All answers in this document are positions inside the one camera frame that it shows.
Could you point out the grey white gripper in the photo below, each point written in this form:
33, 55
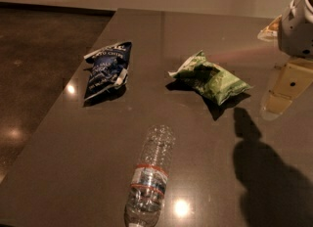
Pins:
297, 30

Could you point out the clear plastic water bottle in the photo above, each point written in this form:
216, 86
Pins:
148, 184

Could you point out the green chips bag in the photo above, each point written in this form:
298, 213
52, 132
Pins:
209, 79

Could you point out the blue chips bag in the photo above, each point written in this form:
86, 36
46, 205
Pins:
109, 69

